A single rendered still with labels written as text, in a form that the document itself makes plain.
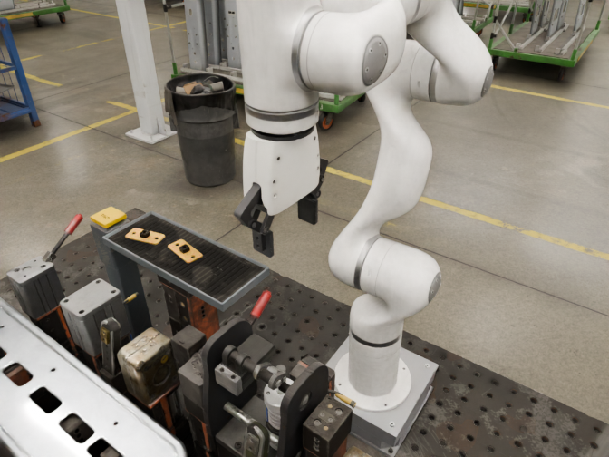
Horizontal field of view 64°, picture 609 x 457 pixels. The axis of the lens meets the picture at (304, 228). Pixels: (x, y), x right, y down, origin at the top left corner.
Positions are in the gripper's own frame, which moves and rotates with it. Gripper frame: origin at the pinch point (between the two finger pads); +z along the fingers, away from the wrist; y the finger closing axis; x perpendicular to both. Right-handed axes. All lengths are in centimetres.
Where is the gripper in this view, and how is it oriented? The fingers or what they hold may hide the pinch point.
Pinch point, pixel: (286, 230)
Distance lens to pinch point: 66.4
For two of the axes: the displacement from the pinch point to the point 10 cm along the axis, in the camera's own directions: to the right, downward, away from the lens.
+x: 7.8, 3.6, -5.1
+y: -6.2, 4.6, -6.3
